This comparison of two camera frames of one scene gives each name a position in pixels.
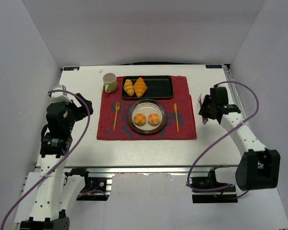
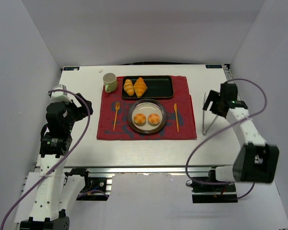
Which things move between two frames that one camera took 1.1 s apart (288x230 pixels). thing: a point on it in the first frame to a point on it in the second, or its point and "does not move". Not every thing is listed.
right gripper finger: (204, 111) to (213, 95)
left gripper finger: (74, 108) does not move
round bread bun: (139, 119) does not move
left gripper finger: (84, 112) does not move
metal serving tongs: (200, 101) to (203, 132)
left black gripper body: (82, 107) does not move
